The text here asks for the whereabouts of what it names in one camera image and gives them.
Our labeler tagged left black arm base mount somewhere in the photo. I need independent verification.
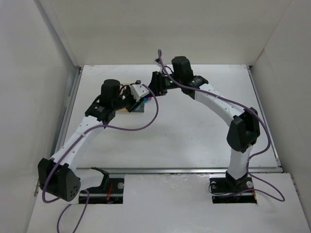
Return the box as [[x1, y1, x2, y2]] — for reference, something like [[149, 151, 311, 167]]
[[87, 177, 124, 204]]

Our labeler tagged aluminium front rail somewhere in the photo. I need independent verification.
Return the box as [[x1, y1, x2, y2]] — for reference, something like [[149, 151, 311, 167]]
[[48, 166, 285, 176]]

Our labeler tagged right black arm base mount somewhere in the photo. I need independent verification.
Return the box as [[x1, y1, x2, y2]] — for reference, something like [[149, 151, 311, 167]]
[[208, 176, 257, 204]]

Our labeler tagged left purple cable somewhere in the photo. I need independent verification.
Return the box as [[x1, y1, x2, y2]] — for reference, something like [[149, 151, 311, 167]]
[[41, 82, 160, 231]]

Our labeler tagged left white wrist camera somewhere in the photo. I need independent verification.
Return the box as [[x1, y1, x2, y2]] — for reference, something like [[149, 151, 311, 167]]
[[130, 83, 150, 102]]

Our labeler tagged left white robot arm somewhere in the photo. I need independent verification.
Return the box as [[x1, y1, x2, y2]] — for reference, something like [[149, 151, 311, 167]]
[[37, 79, 151, 203]]

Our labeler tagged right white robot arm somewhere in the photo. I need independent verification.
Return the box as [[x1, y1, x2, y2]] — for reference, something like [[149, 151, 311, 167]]
[[149, 56, 260, 194]]

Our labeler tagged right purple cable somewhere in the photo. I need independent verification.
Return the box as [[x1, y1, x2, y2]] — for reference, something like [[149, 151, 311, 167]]
[[156, 49, 286, 202]]

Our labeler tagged purple cable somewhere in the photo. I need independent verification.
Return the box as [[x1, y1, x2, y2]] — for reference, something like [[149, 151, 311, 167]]
[[41, 82, 160, 231], [156, 49, 286, 202]]

